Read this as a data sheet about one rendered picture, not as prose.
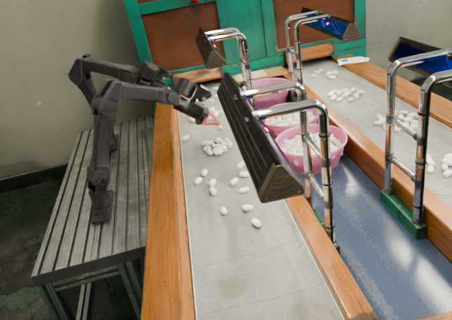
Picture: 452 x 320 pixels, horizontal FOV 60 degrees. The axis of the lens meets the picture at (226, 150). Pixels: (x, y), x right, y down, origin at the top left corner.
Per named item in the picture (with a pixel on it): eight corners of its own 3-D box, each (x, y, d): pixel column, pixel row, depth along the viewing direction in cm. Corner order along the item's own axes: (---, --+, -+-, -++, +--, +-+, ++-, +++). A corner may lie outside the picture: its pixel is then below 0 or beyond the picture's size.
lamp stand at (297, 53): (302, 115, 191) (293, 21, 171) (290, 102, 209) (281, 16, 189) (339, 107, 192) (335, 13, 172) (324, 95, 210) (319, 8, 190)
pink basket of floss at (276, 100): (274, 113, 198) (272, 96, 194) (234, 108, 215) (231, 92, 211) (301, 95, 215) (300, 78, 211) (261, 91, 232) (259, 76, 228)
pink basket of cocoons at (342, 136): (288, 185, 138) (285, 162, 134) (270, 152, 162) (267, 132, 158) (360, 169, 139) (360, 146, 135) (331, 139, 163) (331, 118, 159)
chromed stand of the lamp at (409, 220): (416, 240, 104) (426, 78, 84) (379, 200, 122) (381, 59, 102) (483, 224, 105) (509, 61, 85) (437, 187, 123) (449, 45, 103)
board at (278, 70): (231, 85, 223) (231, 83, 222) (228, 78, 236) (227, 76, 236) (288, 73, 225) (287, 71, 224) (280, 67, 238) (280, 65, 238)
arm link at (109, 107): (168, 87, 157) (93, 77, 137) (180, 90, 151) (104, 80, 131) (163, 117, 159) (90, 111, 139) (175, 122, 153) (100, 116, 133)
